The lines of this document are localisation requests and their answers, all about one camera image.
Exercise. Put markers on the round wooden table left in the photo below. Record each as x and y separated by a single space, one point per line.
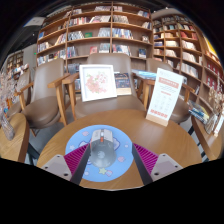
16 148

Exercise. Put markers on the vase dried flowers right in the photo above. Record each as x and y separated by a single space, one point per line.
216 99

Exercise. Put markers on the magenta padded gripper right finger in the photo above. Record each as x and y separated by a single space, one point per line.
152 166

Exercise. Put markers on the wooden bookshelf right wall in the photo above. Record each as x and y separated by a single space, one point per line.
179 42

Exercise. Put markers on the white framed flower picture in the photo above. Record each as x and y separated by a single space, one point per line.
97 82

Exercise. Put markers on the white sign right table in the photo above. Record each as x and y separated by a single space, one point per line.
219 125

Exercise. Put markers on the round wooden table centre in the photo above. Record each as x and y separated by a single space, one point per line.
172 139

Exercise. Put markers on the glass vase dried flowers left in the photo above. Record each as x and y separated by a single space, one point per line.
7 89

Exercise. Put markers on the round wooden table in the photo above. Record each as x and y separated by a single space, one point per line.
16 148
172 139

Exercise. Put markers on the red white menu sign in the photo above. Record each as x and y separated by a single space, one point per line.
165 94

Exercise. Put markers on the distant wooden bookshelf left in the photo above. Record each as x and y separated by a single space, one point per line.
13 63

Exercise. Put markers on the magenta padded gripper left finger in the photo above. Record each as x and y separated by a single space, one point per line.
70 166

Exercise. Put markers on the grey computer mouse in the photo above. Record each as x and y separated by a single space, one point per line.
102 153

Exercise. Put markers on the beige armchair centre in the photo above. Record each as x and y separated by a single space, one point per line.
121 64

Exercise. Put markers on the stack of books right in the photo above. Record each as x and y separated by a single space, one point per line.
198 112

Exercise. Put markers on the dark book on chair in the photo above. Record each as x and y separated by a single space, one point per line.
123 86

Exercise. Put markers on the small round table right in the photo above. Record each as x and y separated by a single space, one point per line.
212 146

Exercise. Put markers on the round blue mouse pad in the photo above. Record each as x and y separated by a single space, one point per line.
122 147

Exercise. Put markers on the blue book on armrest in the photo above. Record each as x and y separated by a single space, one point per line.
144 74

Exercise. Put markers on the large wooden bookshelf back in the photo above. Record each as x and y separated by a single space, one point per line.
80 30

